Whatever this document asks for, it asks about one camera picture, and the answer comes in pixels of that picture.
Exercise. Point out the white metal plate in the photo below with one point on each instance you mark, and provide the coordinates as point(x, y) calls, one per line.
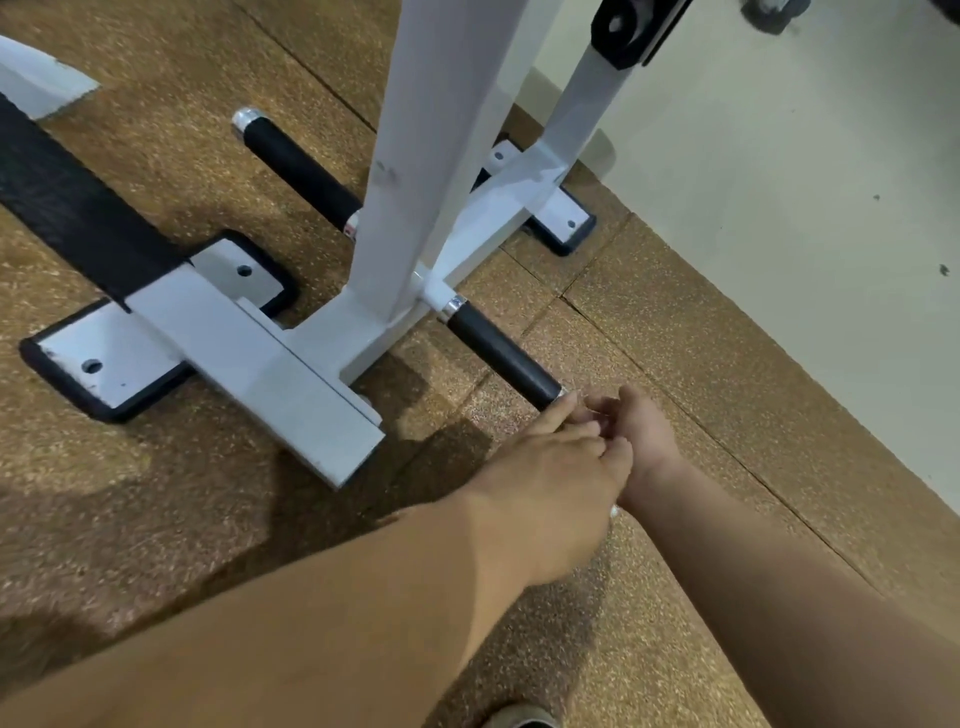
point(34, 79)

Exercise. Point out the black textured belt strip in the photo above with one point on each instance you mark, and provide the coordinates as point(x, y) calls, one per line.
point(67, 202)

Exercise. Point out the person's left forearm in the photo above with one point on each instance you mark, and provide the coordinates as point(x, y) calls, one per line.
point(300, 622)

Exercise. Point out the person's left fingers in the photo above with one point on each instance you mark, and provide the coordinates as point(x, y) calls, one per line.
point(566, 427)

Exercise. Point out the white gym machine frame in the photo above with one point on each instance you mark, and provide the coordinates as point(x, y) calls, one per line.
point(405, 112)

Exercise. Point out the person's left hand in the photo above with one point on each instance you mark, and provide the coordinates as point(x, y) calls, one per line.
point(555, 495)

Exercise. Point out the black foot peg, chrome cap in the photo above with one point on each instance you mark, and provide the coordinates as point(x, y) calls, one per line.
point(300, 165)

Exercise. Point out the person's right fingers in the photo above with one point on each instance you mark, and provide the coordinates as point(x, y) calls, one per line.
point(611, 412)

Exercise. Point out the person's right hand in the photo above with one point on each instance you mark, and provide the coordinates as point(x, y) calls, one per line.
point(649, 439)

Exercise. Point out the black pulley bracket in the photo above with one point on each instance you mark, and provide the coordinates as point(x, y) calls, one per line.
point(622, 30)

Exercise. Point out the small black rubber base pad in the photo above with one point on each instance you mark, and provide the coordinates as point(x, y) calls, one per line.
point(566, 244)

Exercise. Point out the grey shoe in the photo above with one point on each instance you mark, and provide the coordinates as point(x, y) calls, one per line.
point(521, 716)

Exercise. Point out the large black rubber base pad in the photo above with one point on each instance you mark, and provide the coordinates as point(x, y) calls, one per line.
point(146, 399)

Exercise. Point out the black foot peg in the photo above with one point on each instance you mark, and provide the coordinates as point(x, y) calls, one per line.
point(499, 349)
point(300, 165)

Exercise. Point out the person's right forearm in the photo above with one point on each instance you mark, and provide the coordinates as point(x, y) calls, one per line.
point(787, 600)

